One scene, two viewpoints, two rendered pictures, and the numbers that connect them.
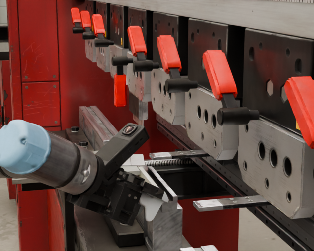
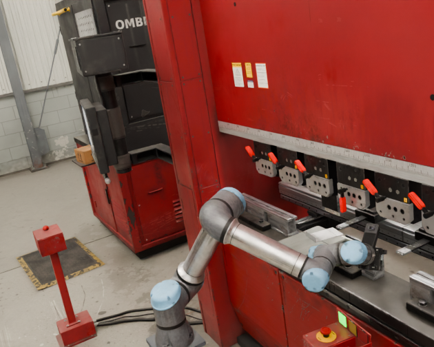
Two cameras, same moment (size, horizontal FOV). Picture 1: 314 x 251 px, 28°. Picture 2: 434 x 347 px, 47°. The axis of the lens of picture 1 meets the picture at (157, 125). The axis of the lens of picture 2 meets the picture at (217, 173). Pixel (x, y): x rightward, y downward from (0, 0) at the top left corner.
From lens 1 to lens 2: 1.12 m
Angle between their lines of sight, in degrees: 12
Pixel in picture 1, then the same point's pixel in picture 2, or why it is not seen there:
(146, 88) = (366, 204)
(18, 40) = (193, 164)
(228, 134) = not seen: outside the picture
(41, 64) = (208, 175)
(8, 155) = (355, 258)
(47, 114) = not seen: hidden behind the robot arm
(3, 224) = (137, 271)
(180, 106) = (410, 217)
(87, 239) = (333, 279)
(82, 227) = not seen: hidden behind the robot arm
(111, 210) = (375, 266)
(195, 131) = not seen: outside the picture
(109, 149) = (368, 239)
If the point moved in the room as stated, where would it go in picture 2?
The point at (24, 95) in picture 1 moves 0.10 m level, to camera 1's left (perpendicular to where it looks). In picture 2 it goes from (201, 197) to (184, 200)
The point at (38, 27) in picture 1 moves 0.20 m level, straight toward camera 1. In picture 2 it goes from (204, 154) to (219, 161)
